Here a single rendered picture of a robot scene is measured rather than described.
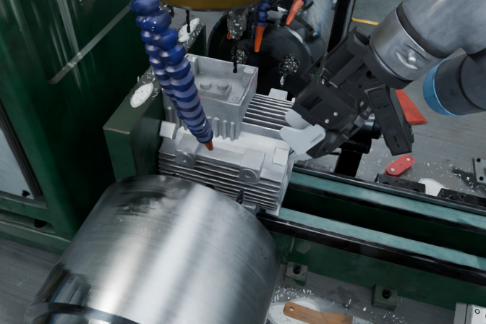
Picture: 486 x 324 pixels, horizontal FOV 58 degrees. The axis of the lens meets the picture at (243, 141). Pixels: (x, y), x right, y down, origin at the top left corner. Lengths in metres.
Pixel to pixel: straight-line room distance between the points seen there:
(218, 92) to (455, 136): 0.72
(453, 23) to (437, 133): 0.76
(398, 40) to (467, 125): 0.81
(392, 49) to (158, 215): 0.30
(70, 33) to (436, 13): 0.47
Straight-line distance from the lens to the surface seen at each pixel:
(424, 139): 1.18
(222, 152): 0.66
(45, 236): 0.85
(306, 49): 0.84
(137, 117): 0.60
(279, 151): 0.63
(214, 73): 0.72
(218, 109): 0.63
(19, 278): 0.91
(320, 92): 0.52
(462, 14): 0.46
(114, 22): 0.76
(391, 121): 0.55
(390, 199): 0.84
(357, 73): 0.52
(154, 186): 0.49
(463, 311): 0.59
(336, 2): 0.71
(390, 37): 0.48
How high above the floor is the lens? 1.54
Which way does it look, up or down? 44 degrees down
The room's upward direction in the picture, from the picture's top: 3 degrees clockwise
